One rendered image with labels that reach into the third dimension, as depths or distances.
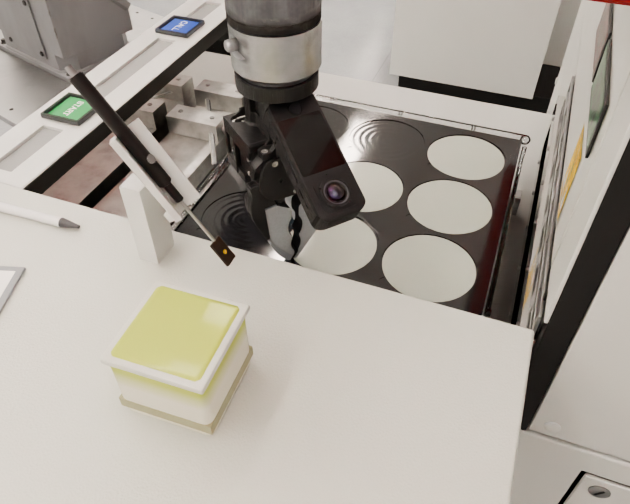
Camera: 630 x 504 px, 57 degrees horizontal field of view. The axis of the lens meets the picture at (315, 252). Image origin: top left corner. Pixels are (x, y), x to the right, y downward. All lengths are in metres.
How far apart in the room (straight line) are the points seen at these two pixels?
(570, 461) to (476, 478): 0.25
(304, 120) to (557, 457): 0.41
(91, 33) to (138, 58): 0.29
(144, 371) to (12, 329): 0.18
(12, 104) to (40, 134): 0.39
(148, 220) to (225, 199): 0.21
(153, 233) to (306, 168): 0.15
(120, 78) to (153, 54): 0.08
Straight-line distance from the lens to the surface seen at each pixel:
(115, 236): 0.59
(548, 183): 0.71
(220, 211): 0.70
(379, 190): 0.72
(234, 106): 0.91
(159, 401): 0.42
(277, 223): 0.57
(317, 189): 0.48
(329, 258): 0.63
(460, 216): 0.70
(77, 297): 0.55
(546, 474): 0.70
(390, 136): 0.82
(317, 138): 0.50
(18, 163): 0.75
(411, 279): 0.62
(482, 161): 0.80
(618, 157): 0.41
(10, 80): 1.25
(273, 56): 0.47
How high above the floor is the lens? 1.35
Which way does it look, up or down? 44 degrees down
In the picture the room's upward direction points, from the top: straight up
